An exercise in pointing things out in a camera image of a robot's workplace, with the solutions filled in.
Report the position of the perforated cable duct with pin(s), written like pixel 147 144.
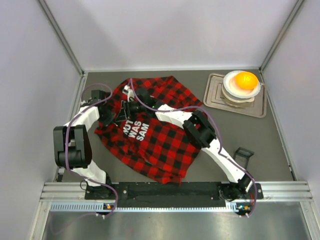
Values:
pixel 106 207

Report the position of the orange ball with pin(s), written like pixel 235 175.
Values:
pixel 246 80

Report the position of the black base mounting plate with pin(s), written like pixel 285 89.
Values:
pixel 171 195

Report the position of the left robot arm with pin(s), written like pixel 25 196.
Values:
pixel 72 148

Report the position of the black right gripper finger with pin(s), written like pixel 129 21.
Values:
pixel 122 116
pixel 124 105

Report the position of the black metal bracket stand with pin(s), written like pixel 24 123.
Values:
pixel 242 156

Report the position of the stack of white paper plates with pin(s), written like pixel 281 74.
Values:
pixel 236 94

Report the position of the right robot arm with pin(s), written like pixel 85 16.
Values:
pixel 202 134

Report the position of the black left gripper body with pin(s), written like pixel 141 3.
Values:
pixel 107 111

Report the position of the metal tray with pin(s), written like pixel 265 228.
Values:
pixel 216 96

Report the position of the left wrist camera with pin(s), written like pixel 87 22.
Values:
pixel 97 95

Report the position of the red black plaid shirt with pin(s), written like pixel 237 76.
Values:
pixel 158 150

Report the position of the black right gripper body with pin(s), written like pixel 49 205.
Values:
pixel 127 108

